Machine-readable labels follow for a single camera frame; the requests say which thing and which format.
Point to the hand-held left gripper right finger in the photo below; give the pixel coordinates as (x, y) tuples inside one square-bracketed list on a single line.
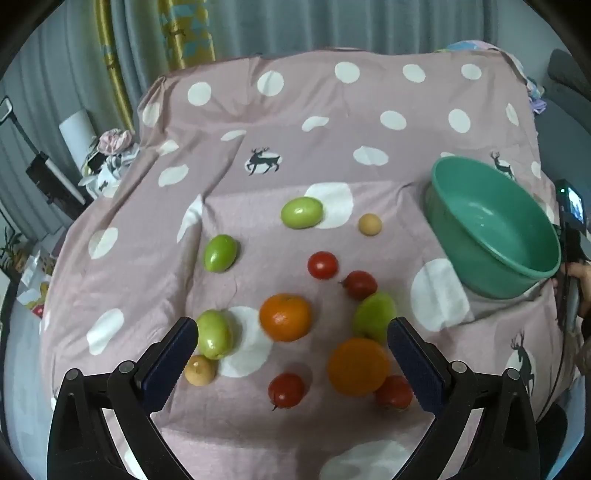
[(408, 360)]

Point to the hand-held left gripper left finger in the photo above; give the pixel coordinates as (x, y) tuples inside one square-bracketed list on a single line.
[(168, 364)]

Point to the tan longan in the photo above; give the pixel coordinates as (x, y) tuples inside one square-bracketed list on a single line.
[(370, 225), (200, 369)]

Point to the red cherry tomato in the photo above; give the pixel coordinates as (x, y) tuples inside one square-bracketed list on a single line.
[(394, 392), (359, 284), (286, 390), (322, 265)]

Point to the orange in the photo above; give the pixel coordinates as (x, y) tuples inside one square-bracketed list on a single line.
[(359, 367), (285, 317)]

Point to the green jujube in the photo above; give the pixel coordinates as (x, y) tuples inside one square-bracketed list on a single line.
[(375, 316), (214, 333), (302, 213), (220, 253)]

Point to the green plastic bowl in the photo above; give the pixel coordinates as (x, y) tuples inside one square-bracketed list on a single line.
[(489, 221)]

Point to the person's right hand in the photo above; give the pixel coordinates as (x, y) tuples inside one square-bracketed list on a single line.
[(582, 281)]

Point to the grey sofa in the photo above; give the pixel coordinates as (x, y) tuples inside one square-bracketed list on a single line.
[(568, 106)]

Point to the pastel crumpled cloth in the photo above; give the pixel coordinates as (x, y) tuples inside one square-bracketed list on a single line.
[(535, 99)]

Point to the pastel pillow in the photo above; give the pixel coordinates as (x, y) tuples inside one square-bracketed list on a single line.
[(466, 45)]

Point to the potted plant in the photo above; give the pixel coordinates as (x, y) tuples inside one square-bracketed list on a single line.
[(9, 247)]

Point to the pile of clothes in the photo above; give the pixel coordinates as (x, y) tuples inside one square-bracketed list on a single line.
[(111, 157)]

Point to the pink polka dot blanket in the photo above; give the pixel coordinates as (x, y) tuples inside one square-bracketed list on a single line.
[(323, 152)]

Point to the white paper roll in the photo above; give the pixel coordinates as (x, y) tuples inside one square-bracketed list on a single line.
[(76, 134)]

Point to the grey curtain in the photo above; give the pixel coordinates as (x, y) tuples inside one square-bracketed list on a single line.
[(323, 23)]

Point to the gold hoop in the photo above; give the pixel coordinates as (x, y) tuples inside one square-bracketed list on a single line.
[(108, 46)]

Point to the yellow patterned curtain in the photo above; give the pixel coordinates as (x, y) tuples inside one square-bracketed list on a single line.
[(184, 32)]

